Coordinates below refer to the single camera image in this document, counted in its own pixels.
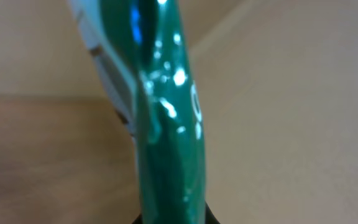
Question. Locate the green 3M package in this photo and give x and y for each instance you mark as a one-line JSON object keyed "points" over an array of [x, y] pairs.
{"points": [[139, 49]]}

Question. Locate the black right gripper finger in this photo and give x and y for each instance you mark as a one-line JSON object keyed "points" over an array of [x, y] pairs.
{"points": [[209, 216]]}

